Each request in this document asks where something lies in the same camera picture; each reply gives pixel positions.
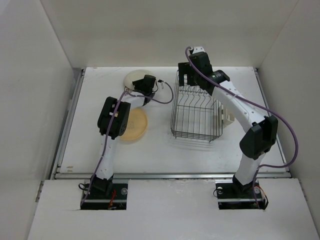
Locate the cream white plate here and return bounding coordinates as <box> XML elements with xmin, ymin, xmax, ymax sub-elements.
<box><xmin>123</xmin><ymin>69</ymin><xmax>152</xmax><ymax>91</ymax></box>

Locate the white plastic cutlery holder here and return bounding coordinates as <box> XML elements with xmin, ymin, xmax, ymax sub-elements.
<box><xmin>218</xmin><ymin>104</ymin><xmax>235</xmax><ymax>129</ymax></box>

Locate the orange yellow plate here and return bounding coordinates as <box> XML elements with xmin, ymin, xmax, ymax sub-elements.
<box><xmin>120</xmin><ymin>108</ymin><xmax>148</xmax><ymax>141</ymax></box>

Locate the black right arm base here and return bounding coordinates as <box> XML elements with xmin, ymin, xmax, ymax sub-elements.
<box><xmin>213</xmin><ymin>182</ymin><xmax>269</xmax><ymax>210</ymax></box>

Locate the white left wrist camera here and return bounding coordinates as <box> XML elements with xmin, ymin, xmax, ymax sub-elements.
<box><xmin>155</xmin><ymin>79</ymin><xmax>164</xmax><ymax>92</ymax></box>

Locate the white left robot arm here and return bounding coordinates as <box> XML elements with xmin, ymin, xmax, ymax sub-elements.
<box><xmin>87</xmin><ymin>74</ymin><xmax>156</xmax><ymax>199</ymax></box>

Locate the aluminium right rail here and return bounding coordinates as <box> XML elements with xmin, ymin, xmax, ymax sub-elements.
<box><xmin>253</xmin><ymin>68</ymin><xmax>287</xmax><ymax>166</ymax></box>

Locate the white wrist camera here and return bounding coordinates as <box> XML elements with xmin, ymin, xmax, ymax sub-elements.
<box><xmin>155</xmin><ymin>79</ymin><xmax>164</xmax><ymax>92</ymax></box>
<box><xmin>190</xmin><ymin>46</ymin><xmax>205</xmax><ymax>54</ymax></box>

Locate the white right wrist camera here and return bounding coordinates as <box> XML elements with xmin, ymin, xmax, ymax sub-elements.
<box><xmin>190</xmin><ymin>46</ymin><xmax>205</xmax><ymax>54</ymax></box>

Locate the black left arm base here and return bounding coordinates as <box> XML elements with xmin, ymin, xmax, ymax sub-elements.
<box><xmin>78</xmin><ymin>183</ymin><xmax>129</xmax><ymax>211</ymax></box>

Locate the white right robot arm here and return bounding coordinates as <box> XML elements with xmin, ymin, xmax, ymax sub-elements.
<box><xmin>178</xmin><ymin>46</ymin><xmax>278</xmax><ymax>197</ymax></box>

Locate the aluminium front rail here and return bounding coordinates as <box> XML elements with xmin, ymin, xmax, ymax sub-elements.
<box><xmin>51</xmin><ymin>171</ymin><xmax>292</xmax><ymax>180</ymax></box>

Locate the metal wire dish rack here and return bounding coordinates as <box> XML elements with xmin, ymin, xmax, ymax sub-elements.
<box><xmin>170</xmin><ymin>72</ymin><xmax>223</xmax><ymax>142</ymax></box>

